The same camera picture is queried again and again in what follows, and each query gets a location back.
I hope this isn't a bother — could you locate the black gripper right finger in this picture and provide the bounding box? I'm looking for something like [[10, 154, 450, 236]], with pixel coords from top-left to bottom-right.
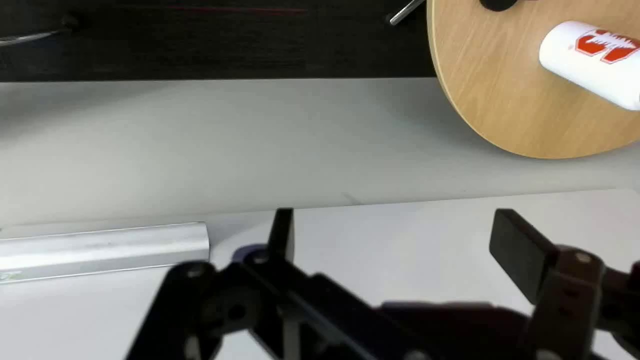
[[489, 208, 640, 360]]

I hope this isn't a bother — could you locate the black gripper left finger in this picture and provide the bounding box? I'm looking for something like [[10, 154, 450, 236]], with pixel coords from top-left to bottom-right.
[[127, 208, 375, 360]]

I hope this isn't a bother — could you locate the black bottle cap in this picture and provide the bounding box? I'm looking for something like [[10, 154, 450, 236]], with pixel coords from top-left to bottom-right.
[[481, 0, 518, 13]]

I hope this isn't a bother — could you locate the white water bottle red logo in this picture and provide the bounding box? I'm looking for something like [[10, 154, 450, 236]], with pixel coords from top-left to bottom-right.
[[538, 22, 640, 113]]

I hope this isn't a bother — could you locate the round wooden table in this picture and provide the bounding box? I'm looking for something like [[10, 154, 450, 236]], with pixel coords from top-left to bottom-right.
[[427, 0, 640, 161]]

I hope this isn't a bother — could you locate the silver whiteboard marker tray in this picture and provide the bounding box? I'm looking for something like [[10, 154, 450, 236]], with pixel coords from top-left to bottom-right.
[[0, 225, 211, 285]]

